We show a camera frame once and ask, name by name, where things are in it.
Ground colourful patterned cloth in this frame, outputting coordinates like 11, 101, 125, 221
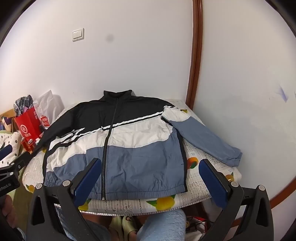
0, 115, 17, 133

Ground red paper bag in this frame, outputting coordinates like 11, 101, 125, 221
14, 107, 43, 142

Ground brown wooden baseboard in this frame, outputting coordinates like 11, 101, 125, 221
269, 151, 296, 210

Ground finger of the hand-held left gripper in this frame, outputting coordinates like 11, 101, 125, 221
0, 144, 13, 161
0, 152, 33, 183

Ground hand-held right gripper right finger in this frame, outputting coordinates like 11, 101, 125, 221
198, 159, 278, 241

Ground green cloth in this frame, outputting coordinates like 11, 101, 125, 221
9, 178, 35, 232

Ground plaid cloth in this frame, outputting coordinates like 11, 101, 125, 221
13, 95, 35, 116

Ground white plastic bag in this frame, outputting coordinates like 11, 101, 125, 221
33, 90, 65, 129

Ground white light switch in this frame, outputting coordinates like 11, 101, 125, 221
72, 28, 85, 42

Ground person's blue fleece trousers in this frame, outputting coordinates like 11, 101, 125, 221
54, 204, 186, 241

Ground black white blue jacket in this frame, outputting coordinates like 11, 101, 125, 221
35, 90, 243, 201

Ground brown wooden door frame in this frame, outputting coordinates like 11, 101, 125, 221
185, 0, 204, 109

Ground green slipper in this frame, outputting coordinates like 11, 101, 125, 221
108, 215, 125, 241
122, 215, 140, 235

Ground red drink can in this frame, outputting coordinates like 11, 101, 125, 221
21, 137, 38, 153

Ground white floral cloth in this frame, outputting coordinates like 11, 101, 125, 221
0, 130, 26, 168

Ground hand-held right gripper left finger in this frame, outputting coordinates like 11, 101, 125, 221
26, 158, 111, 241

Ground fruit print tablecloth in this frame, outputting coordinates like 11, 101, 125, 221
23, 98, 242, 215

